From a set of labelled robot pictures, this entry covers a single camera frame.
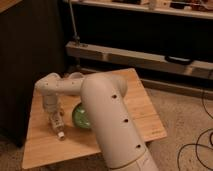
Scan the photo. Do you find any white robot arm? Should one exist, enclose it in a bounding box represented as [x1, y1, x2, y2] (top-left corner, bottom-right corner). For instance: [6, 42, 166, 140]
[35, 73, 159, 171]

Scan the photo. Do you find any wooden folding table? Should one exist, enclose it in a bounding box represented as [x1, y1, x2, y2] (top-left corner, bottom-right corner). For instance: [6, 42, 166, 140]
[22, 68, 167, 169]

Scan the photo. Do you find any dark cabinet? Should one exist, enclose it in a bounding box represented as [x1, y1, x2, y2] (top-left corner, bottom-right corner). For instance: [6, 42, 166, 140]
[0, 0, 65, 147]

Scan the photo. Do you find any green ceramic bowl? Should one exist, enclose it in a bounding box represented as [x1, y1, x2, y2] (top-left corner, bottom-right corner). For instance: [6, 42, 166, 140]
[72, 103, 91, 129]

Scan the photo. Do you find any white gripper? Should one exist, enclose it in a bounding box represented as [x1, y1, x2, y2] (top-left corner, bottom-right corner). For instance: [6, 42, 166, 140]
[43, 104, 64, 124]

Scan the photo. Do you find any white plastic bottle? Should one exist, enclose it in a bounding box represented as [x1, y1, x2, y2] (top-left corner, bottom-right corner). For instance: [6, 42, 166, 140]
[50, 115, 65, 140]

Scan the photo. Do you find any black handle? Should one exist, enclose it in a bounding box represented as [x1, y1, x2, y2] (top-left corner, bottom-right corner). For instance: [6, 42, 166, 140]
[164, 56, 194, 65]

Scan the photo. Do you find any wooden shelf beam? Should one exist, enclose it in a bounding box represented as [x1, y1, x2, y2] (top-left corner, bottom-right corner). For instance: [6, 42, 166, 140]
[66, 41, 213, 80]

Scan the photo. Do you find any metal pole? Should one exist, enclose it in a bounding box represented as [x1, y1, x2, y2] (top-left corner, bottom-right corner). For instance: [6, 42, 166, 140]
[68, 0, 80, 46]

